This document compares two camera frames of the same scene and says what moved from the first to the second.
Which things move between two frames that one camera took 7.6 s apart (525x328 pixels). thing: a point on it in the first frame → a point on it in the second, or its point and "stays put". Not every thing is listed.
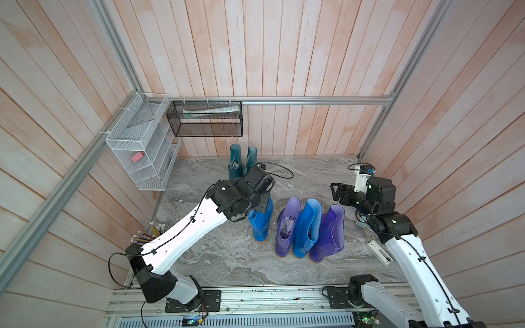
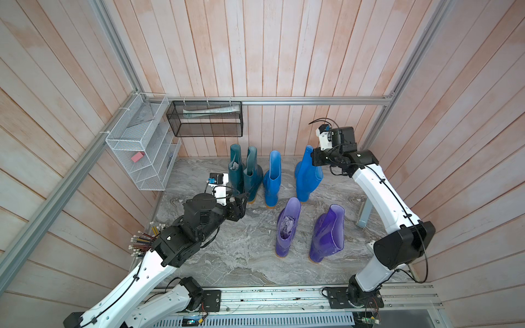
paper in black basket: x=190 y=113 stays put
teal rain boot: x=235 y=167 stays put
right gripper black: x=348 y=190 → x=316 y=153
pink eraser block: x=137 y=156 stays put
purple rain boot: x=332 y=237 stays put
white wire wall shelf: x=143 y=140 stays put
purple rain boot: x=287 y=220 stays put
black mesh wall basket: x=206 y=118 stays put
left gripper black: x=264 y=198 → x=236 y=208
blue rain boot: x=260 y=221 → x=272 y=179
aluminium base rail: x=300 y=298 stays put
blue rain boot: x=307 y=232 → x=307 y=177
